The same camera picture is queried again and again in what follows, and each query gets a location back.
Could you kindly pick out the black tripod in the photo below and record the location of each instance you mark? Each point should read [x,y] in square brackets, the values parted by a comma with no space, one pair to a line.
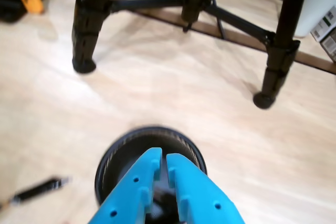
[86,24]

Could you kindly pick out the black mesh pen holder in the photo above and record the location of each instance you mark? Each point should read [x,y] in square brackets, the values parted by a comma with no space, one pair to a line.
[113,161]

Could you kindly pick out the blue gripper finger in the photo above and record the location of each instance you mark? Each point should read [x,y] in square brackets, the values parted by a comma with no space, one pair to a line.
[126,195]
[202,197]

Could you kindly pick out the black retractable pen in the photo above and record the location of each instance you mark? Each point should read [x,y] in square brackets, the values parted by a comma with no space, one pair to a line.
[34,191]

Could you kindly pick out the white printed cardboard box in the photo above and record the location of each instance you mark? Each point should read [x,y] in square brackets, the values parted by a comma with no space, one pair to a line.
[330,47]
[324,26]

